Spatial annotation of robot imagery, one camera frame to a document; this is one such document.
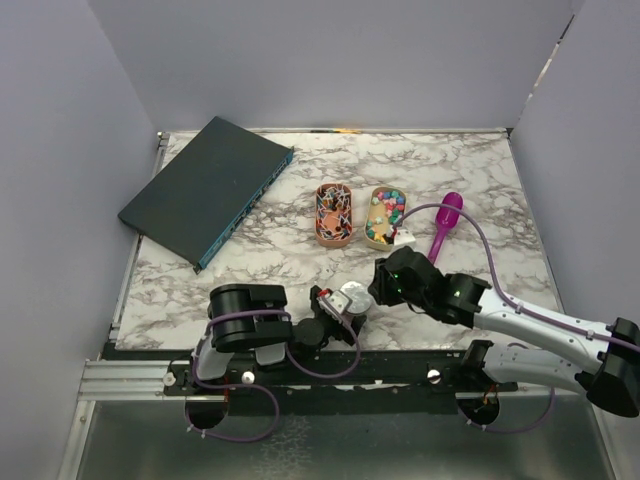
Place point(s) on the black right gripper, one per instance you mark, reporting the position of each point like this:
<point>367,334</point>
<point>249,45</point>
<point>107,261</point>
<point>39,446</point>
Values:
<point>379,284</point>

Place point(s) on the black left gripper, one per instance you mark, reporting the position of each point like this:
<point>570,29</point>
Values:
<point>342,333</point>

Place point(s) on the silver round jar lid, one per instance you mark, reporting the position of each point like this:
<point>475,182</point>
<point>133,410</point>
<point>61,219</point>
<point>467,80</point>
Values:
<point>360,299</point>

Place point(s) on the purple plastic scoop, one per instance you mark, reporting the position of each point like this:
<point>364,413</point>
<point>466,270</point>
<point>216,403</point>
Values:
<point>446,219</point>

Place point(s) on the beige tray of star candies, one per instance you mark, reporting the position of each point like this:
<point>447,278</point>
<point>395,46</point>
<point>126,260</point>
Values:
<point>386,206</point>

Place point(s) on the pink tray of lollipops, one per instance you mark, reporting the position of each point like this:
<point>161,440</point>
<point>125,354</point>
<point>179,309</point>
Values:
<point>333,215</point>

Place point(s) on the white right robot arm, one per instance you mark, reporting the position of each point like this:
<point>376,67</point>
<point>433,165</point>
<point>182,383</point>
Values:
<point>597,359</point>

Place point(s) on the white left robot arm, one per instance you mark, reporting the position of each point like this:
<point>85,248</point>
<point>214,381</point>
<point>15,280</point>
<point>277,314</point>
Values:
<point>252,318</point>

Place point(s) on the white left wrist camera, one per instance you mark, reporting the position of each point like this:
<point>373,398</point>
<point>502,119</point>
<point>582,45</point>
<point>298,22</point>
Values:
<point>336,304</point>

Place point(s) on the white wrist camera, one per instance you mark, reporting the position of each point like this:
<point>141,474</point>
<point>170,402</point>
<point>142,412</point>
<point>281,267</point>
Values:
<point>336,304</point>
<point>400,237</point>

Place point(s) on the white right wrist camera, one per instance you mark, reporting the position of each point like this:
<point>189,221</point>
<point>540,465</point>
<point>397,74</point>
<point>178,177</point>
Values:
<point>400,237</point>

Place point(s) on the black mounting rail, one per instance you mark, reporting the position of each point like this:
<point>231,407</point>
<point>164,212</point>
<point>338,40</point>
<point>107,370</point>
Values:
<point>340,383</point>

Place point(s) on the dark teal network switch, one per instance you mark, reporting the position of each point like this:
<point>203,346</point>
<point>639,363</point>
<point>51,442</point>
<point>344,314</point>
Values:
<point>194,203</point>

